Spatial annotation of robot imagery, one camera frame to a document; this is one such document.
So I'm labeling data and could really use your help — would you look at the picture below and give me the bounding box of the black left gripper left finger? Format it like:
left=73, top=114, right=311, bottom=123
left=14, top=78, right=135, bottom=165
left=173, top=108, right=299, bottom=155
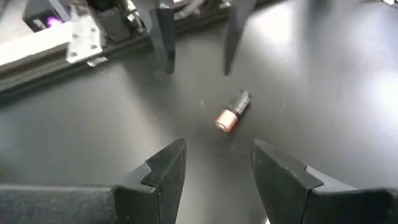
left=0, top=138, right=188, bottom=224

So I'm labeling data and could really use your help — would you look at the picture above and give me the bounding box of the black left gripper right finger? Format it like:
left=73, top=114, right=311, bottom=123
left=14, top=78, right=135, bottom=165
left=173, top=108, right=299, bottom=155
left=249, top=138, right=398, bottom=224

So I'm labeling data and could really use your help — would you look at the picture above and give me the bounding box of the silver metal corner bracket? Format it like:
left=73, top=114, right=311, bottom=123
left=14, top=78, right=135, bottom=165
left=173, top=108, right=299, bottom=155
left=65, top=5, right=104, bottom=65

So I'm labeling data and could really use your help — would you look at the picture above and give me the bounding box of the dark grey mount block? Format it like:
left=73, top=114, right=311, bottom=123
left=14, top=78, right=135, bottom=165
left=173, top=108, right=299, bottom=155
left=98, top=7, right=140, bottom=44

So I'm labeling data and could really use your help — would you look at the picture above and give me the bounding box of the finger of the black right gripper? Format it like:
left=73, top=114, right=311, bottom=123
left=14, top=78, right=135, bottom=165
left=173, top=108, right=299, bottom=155
left=223, top=0, right=257, bottom=77
left=149, top=7, right=177, bottom=76

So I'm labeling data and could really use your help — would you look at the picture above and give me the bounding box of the copper-top black AA battery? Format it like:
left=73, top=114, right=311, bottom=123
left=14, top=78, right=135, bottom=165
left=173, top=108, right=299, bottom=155
left=214, top=90, right=252, bottom=134

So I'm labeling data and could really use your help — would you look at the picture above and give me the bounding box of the white frame beam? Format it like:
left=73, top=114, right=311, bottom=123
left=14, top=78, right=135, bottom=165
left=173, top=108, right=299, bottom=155
left=0, top=21, right=74, bottom=67

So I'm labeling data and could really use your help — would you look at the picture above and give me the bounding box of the black camera box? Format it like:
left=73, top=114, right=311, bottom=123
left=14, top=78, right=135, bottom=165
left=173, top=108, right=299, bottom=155
left=22, top=0, right=68, bottom=33

